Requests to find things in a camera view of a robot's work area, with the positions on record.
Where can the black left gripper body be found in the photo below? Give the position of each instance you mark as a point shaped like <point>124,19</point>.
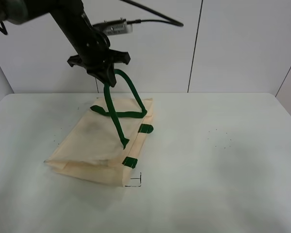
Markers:
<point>93,48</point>

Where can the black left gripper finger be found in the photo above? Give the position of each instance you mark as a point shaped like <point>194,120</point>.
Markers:
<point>104,73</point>

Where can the white linen bag green handles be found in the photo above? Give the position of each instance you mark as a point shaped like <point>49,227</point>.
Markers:
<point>105,145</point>

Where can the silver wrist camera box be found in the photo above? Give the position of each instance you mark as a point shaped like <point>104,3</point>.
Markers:
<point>114,27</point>

